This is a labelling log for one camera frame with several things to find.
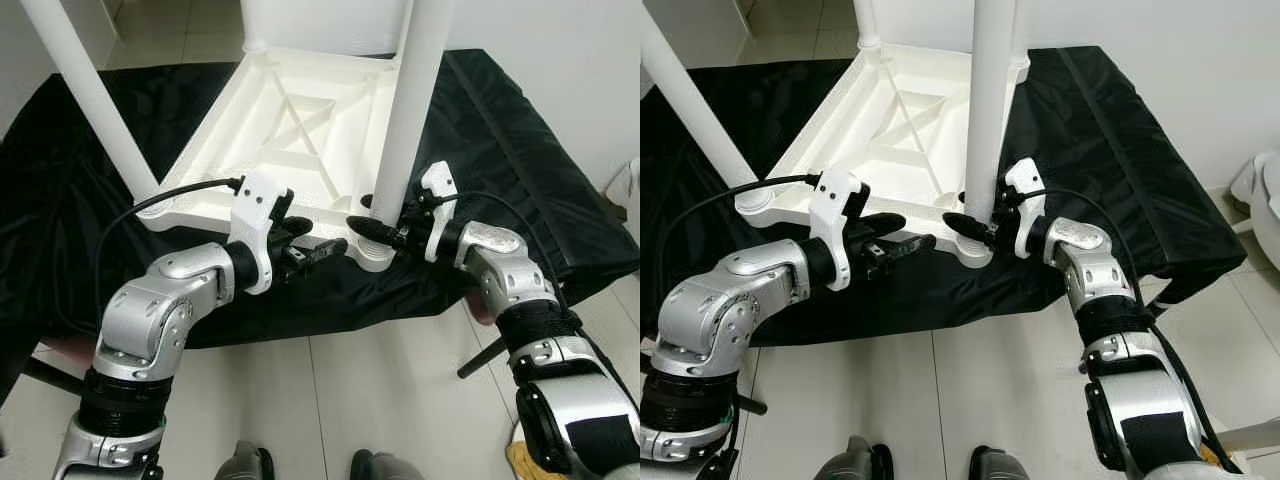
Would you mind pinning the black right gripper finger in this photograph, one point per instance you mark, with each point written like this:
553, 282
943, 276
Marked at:
375, 231
968, 227
414, 202

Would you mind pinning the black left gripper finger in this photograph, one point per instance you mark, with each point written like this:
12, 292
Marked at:
325, 254
910, 250
885, 223
296, 226

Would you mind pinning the white plastic table leg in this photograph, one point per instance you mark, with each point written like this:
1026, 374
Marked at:
415, 110
255, 25
402, 30
95, 100
1020, 30
990, 110
866, 25
700, 100

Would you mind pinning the white plastic children table top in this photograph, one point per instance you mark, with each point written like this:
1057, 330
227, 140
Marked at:
880, 130
290, 130

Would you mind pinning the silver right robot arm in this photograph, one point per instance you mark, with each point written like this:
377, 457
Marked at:
1110, 300
520, 300

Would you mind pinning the pink cloth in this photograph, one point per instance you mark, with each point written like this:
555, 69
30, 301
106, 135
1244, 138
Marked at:
480, 308
68, 350

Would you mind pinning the black-legged table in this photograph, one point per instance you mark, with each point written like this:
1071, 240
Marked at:
482, 357
1170, 300

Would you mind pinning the grey robot right foot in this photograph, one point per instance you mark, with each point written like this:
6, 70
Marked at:
1000, 464
385, 467

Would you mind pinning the mustard yellow cloth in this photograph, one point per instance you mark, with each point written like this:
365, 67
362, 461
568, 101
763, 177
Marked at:
522, 462
1212, 458

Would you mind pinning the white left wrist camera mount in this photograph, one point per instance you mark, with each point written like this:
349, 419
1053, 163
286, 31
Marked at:
830, 210
255, 210

